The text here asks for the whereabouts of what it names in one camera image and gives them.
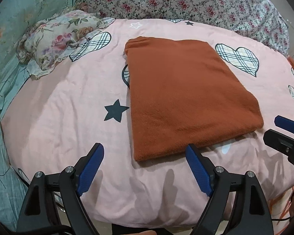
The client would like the rust orange knit sweater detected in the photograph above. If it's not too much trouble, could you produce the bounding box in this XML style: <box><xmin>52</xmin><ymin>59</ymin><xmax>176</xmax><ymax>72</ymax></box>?
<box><xmin>125</xmin><ymin>37</ymin><xmax>264</xmax><ymax>162</ymax></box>

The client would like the pink heart-print bed sheet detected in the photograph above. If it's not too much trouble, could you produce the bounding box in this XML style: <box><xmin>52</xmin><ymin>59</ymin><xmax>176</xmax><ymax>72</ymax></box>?
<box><xmin>1</xmin><ymin>19</ymin><xmax>294</xmax><ymax>228</ymax></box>

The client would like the white red floral quilt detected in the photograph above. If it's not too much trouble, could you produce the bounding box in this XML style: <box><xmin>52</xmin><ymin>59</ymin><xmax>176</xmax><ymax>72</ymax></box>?
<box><xmin>76</xmin><ymin>0</ymin><xmax>289</xmax><ymax>55</ymax></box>

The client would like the cream rose floral pillow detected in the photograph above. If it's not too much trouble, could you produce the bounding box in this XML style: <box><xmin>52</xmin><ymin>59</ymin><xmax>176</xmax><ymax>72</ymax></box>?
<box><xmin>16</xmin><ymin>9</ymin><xmax>115</xmax><ymax>79</ymax></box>

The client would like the teal floral bedding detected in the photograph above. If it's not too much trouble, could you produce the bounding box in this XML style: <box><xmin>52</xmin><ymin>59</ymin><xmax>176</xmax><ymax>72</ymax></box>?
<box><xmin>0</xmin><ymin>0</ymin><xmax>75</xmax><ymax>231</ymax></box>

